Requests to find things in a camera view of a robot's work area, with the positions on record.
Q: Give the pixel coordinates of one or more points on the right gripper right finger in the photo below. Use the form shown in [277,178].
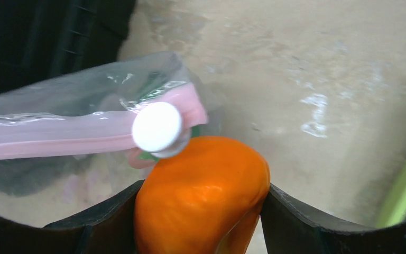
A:
[291,226]

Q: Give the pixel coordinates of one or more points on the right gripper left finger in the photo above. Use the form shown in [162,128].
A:
[106,227]

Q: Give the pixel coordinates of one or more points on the orange tangerine toy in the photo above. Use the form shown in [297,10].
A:
[207,199]

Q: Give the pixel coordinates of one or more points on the clear zip top bag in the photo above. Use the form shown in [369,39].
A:
[49,128]

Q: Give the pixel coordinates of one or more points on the black toolbox red handle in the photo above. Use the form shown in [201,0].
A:
[45,39]

